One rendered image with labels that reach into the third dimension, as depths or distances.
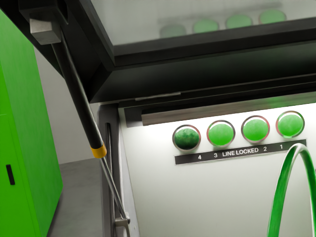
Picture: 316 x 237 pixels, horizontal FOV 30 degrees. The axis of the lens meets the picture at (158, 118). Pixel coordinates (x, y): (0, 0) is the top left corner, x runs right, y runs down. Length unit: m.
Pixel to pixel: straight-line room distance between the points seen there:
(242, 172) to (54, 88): 3.69
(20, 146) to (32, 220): 0.45
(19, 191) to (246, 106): 2.51
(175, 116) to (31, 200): 2.47
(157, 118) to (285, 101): 0.21
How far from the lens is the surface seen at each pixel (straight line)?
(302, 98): 1.00
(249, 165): 1.06
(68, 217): 3.96
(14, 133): 3.27
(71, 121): 4.74
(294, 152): 0.81
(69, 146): 4.81
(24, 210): 3.44
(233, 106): 0.99
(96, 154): 0.80
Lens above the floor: 1.74
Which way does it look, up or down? 18 degrees down
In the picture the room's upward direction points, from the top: 9 degrees counter-clockwise
